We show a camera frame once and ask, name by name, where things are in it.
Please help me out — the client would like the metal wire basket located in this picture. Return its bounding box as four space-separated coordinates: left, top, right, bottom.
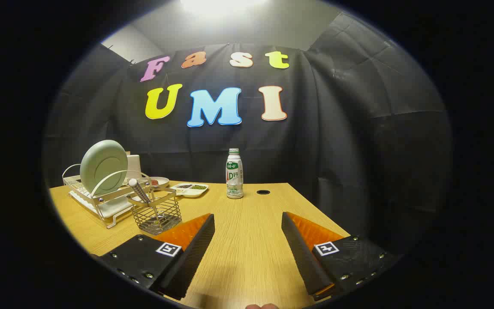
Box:
127 187 182 235

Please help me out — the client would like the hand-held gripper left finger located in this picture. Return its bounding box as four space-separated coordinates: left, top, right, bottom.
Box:
95 213 216 301

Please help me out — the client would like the white wire dish rack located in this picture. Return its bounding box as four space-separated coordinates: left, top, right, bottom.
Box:
62 164 153 229

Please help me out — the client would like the white divided dish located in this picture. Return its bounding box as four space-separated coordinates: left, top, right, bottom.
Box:
171 183 209 198

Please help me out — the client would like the white drink bottle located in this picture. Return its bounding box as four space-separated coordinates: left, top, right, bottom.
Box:
226 148 244 199

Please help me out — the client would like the large ceiling light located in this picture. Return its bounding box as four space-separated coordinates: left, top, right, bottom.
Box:
181 0 269 18

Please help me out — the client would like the black backdrop cloth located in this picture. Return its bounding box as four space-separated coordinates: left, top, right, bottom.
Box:
43 11 453 258

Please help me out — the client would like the spoon with checkered handle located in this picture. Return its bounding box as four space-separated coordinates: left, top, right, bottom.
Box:
128 179 164 226

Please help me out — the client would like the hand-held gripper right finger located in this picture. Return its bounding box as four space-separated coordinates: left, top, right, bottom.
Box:
281 212 398 302

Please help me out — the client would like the pale green plate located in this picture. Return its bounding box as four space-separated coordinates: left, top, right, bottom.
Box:
80 140 128 196

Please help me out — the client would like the white drain tray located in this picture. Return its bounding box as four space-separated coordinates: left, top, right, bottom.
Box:
69 190 134 218

